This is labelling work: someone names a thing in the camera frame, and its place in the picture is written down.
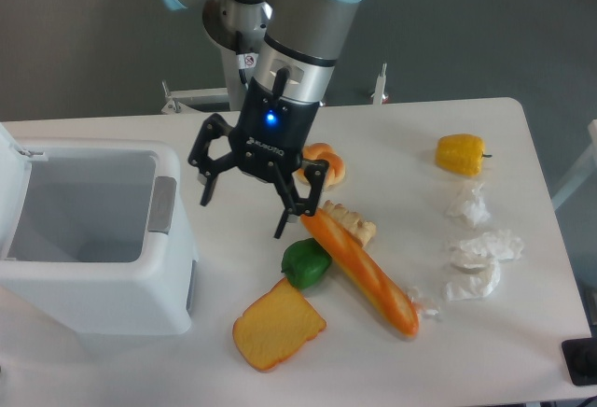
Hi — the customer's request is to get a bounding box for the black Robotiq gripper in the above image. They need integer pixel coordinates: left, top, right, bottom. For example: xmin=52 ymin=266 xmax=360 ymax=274
xmin=187 ymin=79 xmax=329 ymax=239

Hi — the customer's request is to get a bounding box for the white push-button trash can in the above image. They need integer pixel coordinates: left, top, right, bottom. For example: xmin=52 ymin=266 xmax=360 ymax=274
xmin=1 ymin=131 xmax=199 ymax=335

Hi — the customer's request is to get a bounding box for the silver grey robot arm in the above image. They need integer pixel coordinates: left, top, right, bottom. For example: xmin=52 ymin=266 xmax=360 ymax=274
xmin=162 ymin=0 xmax=362 ymax=221

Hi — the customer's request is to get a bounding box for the braided bread roll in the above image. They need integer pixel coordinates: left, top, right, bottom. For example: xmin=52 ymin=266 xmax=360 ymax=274
xmin=302 ymin=142 xmax=346 ymax=191

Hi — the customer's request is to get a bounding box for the green bell pepper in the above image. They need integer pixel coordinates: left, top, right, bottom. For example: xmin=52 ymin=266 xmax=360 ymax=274
xmin=281 ymin=238 xmax=332 ymax=290

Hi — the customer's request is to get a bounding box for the beige ginger root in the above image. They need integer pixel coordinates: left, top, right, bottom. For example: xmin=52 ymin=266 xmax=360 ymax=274
xmin=322 ymin=200 xmax=377 ymax=247

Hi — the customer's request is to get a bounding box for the toast bread slice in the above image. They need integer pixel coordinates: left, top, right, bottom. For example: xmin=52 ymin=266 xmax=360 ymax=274
xmin=232 ymin=277 xmax=326 ymax=372

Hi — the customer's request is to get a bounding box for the yellow bell pepper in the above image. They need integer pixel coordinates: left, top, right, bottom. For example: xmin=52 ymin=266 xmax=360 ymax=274
xmin=435 ymin=133 xmax=492 ymax=177

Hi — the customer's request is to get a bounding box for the orange baguette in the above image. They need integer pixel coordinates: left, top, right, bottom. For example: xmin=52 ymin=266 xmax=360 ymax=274
xmin=300 ymin=209 xmax=420 ymax=339

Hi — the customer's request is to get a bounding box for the crumpled white tissue upper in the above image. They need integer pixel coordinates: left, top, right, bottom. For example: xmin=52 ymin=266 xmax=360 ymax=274
xmin=445 ymin=181 xmax=491 ymax=229

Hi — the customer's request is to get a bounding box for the small crumpled white tissue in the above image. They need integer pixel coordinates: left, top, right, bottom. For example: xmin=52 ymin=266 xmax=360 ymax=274
xmin=407 ymin=287 xmax=440 ymax=318

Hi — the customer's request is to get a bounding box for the crumpled white tissue middle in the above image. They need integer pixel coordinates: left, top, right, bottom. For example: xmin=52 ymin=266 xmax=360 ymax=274
xmin=448 ymin=230 xmax=524 ymax=271

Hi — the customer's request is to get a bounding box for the crumpled white tissue lower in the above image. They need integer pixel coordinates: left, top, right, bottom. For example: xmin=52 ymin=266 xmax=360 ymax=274
xmin=443 ymin=261 xmax=501 ymax=302

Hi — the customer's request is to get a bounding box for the black device at edge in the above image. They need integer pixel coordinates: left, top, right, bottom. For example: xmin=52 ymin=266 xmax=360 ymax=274
xmin=562 ymin=338 xmax=596 ymax=386

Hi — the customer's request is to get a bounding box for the white frame at right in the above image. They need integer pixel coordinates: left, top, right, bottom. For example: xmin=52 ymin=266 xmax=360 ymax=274
xmin=551 ymin=119 xmax=596 ymax=211

